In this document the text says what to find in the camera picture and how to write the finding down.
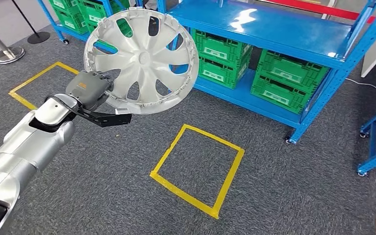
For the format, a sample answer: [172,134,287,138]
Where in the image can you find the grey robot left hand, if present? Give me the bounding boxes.
[65,70,115,111]

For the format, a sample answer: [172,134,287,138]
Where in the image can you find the grey plastic wheel hubcap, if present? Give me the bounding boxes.
[83,8,200,115]

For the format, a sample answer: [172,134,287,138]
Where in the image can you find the wide blue metal shelf rack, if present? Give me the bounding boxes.
[155,0,376,145]

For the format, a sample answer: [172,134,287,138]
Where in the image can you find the green plastic crate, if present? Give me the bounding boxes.
[49,0,80,14]
[191,29,254,67]
[198,56,252,90]
[250,74,322,115]
[85,13,111,34]
[258,49,330,88]
[54,9,89,35]
[77,0,131,38]

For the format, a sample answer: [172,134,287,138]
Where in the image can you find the black stanchion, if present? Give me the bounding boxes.
[11,0,51,45]

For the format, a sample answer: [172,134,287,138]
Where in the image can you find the chrome stanchion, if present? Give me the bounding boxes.
[0,18,26,65]

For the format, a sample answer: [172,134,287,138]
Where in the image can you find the red barrier belt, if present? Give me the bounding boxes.
[265,0,376,26]

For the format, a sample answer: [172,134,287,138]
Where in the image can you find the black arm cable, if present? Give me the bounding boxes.
[44,94,80,114]

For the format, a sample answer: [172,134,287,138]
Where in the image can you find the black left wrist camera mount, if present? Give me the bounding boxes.
[76,107,133,128]

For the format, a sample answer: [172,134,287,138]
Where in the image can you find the white floor cable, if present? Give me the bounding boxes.
[345,77,376,94]

